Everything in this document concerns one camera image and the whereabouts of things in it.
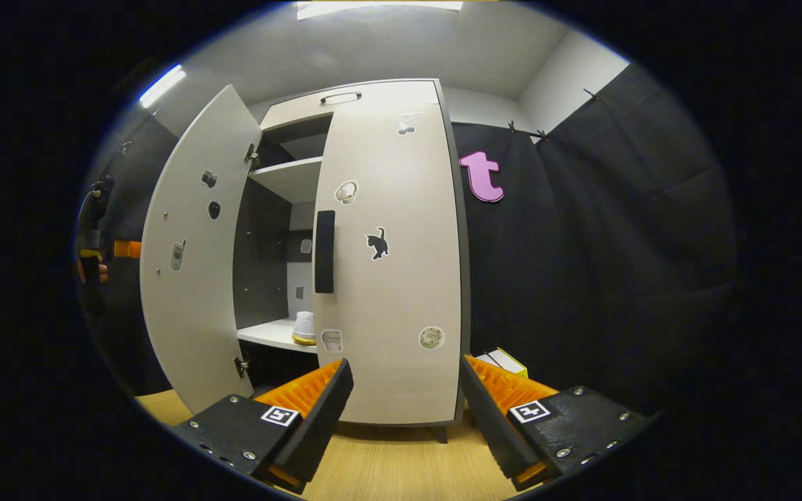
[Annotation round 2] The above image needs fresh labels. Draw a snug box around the small ceiling light strip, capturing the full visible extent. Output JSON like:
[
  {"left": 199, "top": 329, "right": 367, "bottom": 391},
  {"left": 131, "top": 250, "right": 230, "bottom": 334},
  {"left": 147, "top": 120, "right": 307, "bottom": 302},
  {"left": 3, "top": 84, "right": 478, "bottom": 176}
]
[{"left": 139, "top": 64, "right": 187, "bottom": 109}]

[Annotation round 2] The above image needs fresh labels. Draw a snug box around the black backdrop cloth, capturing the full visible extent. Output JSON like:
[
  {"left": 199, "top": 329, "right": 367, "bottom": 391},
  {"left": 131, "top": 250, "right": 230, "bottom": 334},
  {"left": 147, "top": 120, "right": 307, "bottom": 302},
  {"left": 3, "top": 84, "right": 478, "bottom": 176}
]
[{"left": 451, "top": 63, "right": 739, "bottom": 418}]

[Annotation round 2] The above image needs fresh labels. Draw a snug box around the white striped shoe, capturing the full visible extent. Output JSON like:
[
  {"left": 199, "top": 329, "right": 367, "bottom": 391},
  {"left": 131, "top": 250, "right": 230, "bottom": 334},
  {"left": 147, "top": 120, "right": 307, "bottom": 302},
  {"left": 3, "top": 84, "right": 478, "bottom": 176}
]
[{"left": 292, "top": 311, "right": 318, "bottom": 347}]

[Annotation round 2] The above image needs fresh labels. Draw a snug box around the white shoe cabinet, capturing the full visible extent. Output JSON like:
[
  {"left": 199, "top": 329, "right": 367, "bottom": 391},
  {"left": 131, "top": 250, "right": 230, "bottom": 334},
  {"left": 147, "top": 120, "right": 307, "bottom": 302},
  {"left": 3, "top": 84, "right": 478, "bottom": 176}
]
[{"left": 234, "top": 78, "right": 473, "bottom": 443}]

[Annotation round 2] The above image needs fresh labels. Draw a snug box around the large ceiling light panel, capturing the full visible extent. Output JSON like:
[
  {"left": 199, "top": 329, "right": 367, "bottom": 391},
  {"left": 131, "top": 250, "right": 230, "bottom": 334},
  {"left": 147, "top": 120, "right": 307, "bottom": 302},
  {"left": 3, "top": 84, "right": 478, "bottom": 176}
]
[{"left": 295, "top": 0, "right": 464, "bottom": 20}]

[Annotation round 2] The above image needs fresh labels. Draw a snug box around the black door handle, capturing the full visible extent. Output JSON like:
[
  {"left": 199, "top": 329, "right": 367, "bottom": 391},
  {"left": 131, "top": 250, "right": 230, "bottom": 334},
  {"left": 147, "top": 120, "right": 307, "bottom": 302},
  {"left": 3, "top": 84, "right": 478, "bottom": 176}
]
[{"left": 314, "top": 210, "right": 336, "bottom": 294}]

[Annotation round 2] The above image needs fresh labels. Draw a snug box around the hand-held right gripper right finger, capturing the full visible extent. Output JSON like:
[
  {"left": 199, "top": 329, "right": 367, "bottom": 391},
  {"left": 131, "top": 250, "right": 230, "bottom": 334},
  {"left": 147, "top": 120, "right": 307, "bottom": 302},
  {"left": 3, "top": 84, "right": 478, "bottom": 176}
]
[{"left": 458, "top": 353, "right": 654, "bottom": 491}]

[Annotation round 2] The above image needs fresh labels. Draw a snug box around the white and yellow box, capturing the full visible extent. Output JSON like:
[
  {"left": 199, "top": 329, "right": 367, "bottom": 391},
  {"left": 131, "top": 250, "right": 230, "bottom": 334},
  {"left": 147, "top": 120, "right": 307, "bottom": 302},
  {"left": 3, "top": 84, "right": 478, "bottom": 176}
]
[{"left": 474, "top": 347, "right": 529, "bottom": 380}]

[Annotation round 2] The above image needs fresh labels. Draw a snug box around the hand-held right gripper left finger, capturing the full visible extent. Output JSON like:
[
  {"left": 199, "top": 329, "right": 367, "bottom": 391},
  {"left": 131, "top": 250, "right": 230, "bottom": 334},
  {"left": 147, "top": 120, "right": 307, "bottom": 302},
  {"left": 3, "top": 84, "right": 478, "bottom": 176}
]
[{"left": 171, "top": 358, "right": 355, "bottom": 491}]

